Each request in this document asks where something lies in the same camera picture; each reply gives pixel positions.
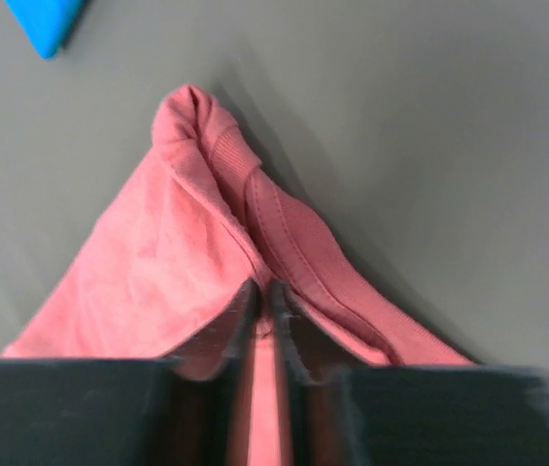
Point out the salmon pink t shirt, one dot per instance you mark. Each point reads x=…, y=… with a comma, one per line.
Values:
x=196, y=219

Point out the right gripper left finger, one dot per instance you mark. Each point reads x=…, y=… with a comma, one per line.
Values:
x=187, y=407

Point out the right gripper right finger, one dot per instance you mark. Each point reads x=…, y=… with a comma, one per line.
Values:
x=343, y=411

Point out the folded blue t shirt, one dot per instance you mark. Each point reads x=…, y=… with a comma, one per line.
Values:
x=47, y=24

